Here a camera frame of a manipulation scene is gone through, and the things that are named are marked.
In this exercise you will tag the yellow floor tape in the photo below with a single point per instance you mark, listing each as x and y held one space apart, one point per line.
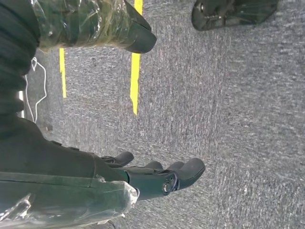
135 82
62 72

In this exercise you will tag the black robot foot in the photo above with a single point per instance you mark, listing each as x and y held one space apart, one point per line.
214 15

